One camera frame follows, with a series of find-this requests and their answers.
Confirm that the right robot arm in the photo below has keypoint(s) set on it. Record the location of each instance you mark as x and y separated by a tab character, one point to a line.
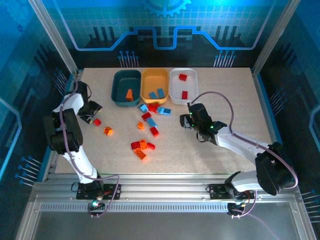
240	142

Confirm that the orange long lego brick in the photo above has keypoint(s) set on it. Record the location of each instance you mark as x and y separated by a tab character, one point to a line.
140	153

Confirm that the orange sloped lego brick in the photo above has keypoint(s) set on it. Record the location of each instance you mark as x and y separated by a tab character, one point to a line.
129	95

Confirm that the grey metal panel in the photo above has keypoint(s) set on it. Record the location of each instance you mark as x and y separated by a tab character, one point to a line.
162	225

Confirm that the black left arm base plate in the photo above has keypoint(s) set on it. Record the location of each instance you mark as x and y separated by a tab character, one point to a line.
83	193

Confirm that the small blue lego brick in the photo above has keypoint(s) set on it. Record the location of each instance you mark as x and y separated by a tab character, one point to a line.
160	110

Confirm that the slotted metal strip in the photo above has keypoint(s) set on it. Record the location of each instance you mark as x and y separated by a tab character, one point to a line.
162	207

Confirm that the aluminium frame post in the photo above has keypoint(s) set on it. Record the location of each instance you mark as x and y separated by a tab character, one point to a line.
273	37
53	37

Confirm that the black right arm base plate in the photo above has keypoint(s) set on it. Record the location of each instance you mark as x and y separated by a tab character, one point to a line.
216	192

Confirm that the aluminium mounting rail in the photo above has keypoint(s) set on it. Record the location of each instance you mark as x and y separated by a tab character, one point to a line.
162	187

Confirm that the white plastic container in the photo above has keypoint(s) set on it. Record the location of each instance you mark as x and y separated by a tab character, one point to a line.
183	86

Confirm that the orange arch lego brick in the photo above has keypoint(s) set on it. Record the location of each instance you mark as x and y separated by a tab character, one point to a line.
143	144

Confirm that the yellow plastic container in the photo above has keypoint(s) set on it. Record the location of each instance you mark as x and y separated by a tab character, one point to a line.
153	81

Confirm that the dark teal plastic container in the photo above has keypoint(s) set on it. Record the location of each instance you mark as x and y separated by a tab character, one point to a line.
125	85

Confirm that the blue sloped lego brick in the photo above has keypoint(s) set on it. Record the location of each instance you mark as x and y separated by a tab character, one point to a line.
143	108

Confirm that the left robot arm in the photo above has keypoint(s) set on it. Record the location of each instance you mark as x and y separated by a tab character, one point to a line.
77	162

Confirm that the red irregular lego piece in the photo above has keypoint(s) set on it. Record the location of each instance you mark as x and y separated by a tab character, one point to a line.
153	107

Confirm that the aluminium table side rail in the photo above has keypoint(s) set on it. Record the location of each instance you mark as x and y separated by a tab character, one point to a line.
263	100
53	162

